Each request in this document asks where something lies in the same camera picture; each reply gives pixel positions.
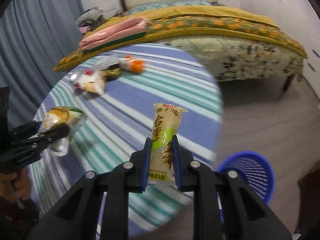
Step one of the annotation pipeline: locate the bread snack wrapper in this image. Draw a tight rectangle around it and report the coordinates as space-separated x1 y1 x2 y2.
38 106 87 157

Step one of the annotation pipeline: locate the yellow green snack wrapper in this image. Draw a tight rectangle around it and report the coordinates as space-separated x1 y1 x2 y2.
148 103 188 184

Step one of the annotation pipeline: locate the left hand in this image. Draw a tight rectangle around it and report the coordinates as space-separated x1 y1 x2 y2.
1 167 31 203

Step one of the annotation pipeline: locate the blue plastic waste basket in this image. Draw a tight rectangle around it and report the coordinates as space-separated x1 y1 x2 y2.
216 150 276 224

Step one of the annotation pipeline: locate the red aluminium drink can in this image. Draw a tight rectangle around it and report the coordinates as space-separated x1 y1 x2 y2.
70 69 88 90

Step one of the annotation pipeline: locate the striped blue green tablecloth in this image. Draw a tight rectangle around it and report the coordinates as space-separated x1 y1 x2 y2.
30 43 222 213

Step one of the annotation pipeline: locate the white paper carton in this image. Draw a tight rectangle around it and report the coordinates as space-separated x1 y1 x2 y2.
77 74 106 96

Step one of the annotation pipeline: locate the clear plastic packaging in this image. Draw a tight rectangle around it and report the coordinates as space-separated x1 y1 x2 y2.
91 55 119 72

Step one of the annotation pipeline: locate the gold foil wrapper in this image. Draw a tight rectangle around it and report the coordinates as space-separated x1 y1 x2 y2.
100 64 121 79

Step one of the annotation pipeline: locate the orange white crumpled wrapper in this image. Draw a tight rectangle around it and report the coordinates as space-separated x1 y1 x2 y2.
118 55 145 74

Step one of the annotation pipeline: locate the blue grey curtain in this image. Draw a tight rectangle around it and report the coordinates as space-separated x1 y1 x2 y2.
1 0 83 127

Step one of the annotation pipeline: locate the grey clothes pile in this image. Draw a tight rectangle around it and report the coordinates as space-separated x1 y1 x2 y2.
76 7 105 35

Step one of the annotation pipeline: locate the green folded cloth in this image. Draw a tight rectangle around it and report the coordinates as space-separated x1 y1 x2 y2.
82 33 146 53

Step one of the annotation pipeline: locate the bed with floral sheet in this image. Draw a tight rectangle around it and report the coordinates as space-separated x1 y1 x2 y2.
119 0 307 93

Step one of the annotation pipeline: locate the pink folded blanket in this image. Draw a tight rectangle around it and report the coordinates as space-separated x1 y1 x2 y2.
79 17 151 50

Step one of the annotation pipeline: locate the yellow floral quilt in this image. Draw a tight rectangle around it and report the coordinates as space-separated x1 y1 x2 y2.
53 5 308 72

